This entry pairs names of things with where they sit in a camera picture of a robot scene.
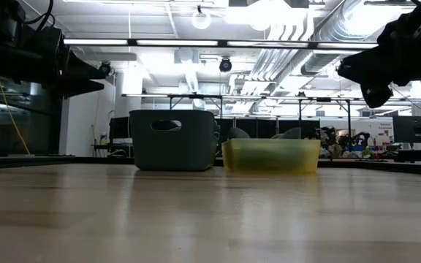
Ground black partition panels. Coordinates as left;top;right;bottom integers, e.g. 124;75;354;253
216;117;321;140

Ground yellow plastic bin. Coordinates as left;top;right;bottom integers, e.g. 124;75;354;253
221;137;322;175

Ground black computer monitor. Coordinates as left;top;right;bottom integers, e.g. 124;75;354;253
392;115;421;144
108;116;131;140

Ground black-framed background table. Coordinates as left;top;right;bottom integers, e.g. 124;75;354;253
279;95;412;118
121;93;226;110

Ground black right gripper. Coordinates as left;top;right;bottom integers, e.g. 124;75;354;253
337;14;421;87

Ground background robot workstation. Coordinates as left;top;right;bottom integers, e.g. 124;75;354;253
319;126;373;158

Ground white ring lamp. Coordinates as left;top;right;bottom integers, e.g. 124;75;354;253
191;9;212;30

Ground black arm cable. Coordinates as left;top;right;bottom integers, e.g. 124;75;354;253
26;0;55;33

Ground black background desk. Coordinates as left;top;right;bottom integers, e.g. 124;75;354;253
92;142;134;159

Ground yellow extension cable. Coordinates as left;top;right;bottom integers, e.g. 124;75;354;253
0;76;31;155

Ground overhead light bar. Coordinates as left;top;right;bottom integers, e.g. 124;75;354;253
62;37;379;51

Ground black round spotlight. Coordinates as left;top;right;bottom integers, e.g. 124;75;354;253
219;57;233;73
99;61;113;77

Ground silver ventilation duct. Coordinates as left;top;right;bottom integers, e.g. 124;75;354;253
300;0;416;76

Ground black table edge rail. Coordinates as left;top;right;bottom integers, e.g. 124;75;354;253
0;155;421;177

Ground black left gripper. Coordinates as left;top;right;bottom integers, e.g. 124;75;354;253
23;26;107;99

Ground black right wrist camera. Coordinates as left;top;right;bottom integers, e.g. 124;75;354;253
360;83;395;109

